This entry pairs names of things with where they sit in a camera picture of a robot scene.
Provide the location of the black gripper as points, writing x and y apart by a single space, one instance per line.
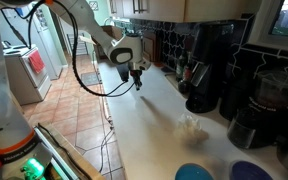
138 70

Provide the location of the wooden tray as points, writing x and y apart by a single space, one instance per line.
170 79

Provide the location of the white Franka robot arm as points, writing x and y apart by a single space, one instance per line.
4 100

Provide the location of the large dark wooden cutting board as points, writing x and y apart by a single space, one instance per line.
149 46

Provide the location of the grey floor mat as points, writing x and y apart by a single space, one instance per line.
90 79

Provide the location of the dark bottle with red label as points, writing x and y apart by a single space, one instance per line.
185 81

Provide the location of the crumpled white cloth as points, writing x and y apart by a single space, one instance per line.
190 130

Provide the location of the tall black coffee maker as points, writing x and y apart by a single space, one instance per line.
210 60

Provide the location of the wooden upper cabinets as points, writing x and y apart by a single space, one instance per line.
170 10

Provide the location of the wooden robot platform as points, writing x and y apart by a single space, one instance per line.
80 160

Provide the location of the white fridge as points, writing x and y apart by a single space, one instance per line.
49 46

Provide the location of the red towel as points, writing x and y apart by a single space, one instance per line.
36 61

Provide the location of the teal blue bowl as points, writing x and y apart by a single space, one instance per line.
192 172

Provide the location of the dark purple bowl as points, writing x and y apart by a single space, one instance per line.
249 171

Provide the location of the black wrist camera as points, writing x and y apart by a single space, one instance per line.
123 72

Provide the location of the framed wall picture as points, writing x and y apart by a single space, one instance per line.
93 5

